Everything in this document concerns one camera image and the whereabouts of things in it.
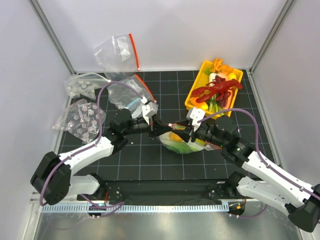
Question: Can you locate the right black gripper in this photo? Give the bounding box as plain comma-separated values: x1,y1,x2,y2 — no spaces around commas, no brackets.
171,117,227,148

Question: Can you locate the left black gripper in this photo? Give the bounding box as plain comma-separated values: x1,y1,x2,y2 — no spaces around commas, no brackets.
123,114,173,140

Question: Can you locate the toy small orange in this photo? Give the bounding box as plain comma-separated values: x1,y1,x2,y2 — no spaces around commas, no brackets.
169,132,183,142

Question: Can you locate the toy green lettuce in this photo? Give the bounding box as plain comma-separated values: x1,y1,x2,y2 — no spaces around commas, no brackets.
160,138,203,155

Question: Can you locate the clear bag orange zipper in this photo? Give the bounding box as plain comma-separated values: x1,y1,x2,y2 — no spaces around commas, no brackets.
94,33,140,75
107,74,155,111
155,123,222,155

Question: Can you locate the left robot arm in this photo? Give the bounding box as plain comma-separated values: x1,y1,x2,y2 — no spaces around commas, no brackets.
30,109,173,207

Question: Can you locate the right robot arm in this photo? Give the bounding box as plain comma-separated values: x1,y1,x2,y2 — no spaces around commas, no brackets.
172,116,320,233

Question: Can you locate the clear bag blue zipper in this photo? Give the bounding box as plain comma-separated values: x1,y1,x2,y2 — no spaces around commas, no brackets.
124,97,142,111

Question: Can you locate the bag of pink discs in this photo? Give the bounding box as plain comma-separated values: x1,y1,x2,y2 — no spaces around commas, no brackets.
52,99,106,143

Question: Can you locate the upright clear bag orange zipper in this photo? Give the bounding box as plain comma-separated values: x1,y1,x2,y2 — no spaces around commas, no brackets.
94,33,140,75

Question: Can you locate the bag of white discs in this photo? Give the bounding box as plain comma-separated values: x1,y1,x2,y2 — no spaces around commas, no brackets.
64,72,111,100

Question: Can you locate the black grid mat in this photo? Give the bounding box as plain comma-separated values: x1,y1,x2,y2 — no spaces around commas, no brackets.
46,69,286,183

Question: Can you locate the toy orange fruit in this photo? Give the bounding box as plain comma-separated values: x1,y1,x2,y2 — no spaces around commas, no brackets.
198,102,209,111

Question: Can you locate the yellow plastic tray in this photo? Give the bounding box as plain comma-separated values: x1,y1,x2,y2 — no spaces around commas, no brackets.
184,61,244,116

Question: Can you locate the toy red lobster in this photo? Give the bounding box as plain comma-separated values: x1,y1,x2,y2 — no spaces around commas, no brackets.
191,79,243,103

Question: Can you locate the toy white garlic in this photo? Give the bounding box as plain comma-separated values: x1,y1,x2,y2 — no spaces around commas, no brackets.
209,72,217,83

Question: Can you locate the small green toy sprig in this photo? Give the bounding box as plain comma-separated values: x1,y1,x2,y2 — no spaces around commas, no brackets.
204,68,212,75

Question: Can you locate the black mounting plate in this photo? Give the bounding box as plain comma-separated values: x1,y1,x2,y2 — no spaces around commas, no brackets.
86,179,245,206

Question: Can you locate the toy pink sausage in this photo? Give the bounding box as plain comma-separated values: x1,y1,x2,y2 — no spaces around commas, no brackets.
216,72,233,109

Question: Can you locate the toy yellow lemon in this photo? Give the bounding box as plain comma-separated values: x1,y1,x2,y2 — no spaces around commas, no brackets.
228,72,237,79

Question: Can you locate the toy orange coral piece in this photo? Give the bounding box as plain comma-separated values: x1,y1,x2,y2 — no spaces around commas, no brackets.
210,58,234,75

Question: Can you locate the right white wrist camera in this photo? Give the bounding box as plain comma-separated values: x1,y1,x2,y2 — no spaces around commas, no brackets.
186,107,206,126

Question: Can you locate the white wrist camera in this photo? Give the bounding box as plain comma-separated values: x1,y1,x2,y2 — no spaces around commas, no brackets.
186,107,206,126
142,101,159,125

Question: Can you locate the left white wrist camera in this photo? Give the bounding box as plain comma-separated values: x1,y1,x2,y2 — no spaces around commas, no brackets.
142,101,159,125

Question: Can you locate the aluminium front rail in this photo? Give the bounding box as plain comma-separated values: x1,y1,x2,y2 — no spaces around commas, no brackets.
31,180,305,213

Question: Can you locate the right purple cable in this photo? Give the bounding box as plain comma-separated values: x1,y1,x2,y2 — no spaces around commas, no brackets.
198,108,320,219

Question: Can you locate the right aluminium post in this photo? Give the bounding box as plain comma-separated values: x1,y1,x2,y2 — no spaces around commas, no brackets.
249,0,296,75

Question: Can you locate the aluminium post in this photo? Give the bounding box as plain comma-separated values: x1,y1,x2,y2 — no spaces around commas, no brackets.
28,0,76,75
249,0,296,75

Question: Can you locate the left aluminium post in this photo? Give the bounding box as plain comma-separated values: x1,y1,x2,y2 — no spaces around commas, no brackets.
28,0,76,75

